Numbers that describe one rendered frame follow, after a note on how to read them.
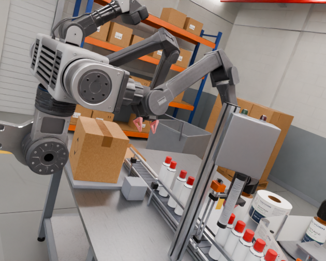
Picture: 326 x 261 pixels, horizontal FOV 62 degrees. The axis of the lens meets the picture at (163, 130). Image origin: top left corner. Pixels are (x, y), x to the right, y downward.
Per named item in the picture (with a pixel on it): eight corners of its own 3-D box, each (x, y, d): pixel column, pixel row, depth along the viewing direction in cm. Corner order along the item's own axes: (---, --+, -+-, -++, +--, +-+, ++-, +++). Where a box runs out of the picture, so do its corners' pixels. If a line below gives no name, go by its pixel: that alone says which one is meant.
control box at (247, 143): (260, 180, 95) (282, 129, 90) (213, 164, 95) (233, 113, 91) (253, 170, 104) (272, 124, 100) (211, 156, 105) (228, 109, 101)
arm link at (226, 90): (207, 71, 110) (229, 67, 101) (216, 69, 113) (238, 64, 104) (228, 169, 119) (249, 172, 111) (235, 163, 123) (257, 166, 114)
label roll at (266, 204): (268, 212, 173) (277, 192, 170) (289, 233, 155) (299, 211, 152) (242, 208, 167) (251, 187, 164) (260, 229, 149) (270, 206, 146)
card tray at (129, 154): (145, 164, 199) (146, 159, 199) (112, 161, 186) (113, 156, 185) (130, 148, 224) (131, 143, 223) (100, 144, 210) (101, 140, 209)
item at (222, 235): (222, 260, 112) (240, 218, 107) (213, 261, 109) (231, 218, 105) (215, 251, 116) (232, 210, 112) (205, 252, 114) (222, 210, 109)
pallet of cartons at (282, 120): (266, 188, 498) (297, 117, 466) (242, 193, 440) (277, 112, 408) (216, 159, 580) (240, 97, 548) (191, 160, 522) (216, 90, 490)
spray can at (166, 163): (164, 191, 156) (175, 159, 151) (156, 191, 153) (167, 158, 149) (160, 187, 160) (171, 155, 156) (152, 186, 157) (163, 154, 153)
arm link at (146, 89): (128, 86, 84) (137, 84, 80) (154, 91, 91) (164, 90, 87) (124, 115, 84) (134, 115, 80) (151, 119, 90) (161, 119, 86)
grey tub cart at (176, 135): (166, 163, 461) (183, 110, 439) (197, 180, 429) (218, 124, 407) (132, 171, 388) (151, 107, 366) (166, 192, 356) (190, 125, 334)
